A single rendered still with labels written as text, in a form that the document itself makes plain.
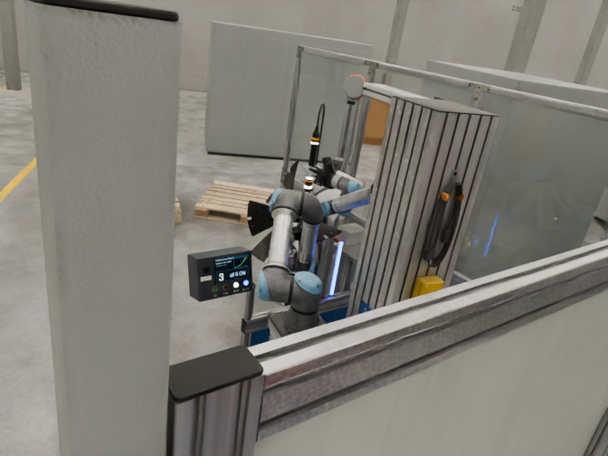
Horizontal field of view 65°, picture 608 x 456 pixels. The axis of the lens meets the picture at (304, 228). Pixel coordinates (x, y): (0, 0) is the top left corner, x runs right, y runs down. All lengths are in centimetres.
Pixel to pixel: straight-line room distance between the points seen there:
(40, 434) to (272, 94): 622
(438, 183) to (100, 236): 141
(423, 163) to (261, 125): 673
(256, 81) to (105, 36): 782
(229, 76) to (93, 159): 777
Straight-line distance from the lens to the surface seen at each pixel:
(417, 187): 154
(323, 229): 264
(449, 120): 152
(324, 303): 263
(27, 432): 315
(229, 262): 209
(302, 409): 37
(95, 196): 21
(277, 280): 192
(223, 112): 805
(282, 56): 803
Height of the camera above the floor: 220
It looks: 23 degrees down
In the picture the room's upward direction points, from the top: 9 degrees clockwise
